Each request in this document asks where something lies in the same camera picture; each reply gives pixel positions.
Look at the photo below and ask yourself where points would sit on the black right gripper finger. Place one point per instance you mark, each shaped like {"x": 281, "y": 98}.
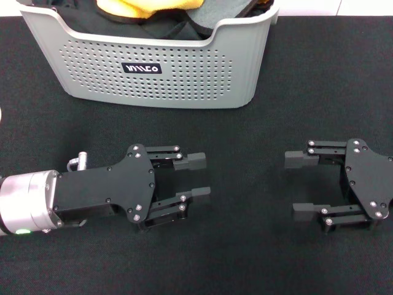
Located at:
{"x": 304, "y": 213}
{"x": 299, "y": 159}

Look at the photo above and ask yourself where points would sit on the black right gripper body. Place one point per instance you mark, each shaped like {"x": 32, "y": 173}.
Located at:
{"x": 368, "y": 184}

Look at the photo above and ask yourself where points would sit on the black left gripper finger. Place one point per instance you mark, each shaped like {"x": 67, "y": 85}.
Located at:
{"x": 190, "y": 161}
{"x": 172, "y": 209}

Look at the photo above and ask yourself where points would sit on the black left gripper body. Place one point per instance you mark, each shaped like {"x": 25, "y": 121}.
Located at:
{"x": 101, "y": 190}

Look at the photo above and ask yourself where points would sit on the yellow towel with black trim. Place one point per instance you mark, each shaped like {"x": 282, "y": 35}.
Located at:
{"x": 138, "y": 10}

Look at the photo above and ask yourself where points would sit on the grey perforated storage basket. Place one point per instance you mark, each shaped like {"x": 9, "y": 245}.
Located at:
{"x": 184, "y": 89}

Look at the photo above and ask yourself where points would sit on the grey towel with black trim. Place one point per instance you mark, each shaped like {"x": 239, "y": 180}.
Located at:
{"x": 221, "y": 15}

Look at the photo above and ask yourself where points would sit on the silver wrist plug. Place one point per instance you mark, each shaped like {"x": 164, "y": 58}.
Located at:
{"x": 82, "y": 159}

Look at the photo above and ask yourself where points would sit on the black cloth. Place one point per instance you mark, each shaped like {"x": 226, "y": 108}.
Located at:
{"x": 92, "y": 21}

